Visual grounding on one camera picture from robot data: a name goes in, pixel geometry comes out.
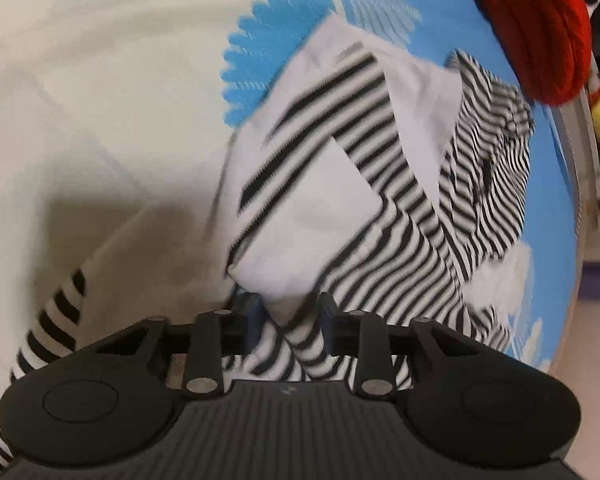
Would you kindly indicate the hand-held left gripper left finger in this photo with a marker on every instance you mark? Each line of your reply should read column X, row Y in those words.
column 252, row 321

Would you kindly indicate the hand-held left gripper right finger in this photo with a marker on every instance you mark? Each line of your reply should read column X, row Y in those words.
column 330, row 331

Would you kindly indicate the black white striped shirt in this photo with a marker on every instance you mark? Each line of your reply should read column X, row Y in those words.
column 330, row 185

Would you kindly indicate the blue white patterned bed sheet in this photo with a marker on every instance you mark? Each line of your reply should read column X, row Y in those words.
column 105, row 110

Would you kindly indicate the purple box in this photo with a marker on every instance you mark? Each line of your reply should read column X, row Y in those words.
column 598, row 282

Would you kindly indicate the red knit sweater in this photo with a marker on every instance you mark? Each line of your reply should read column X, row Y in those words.
column 530, row 20

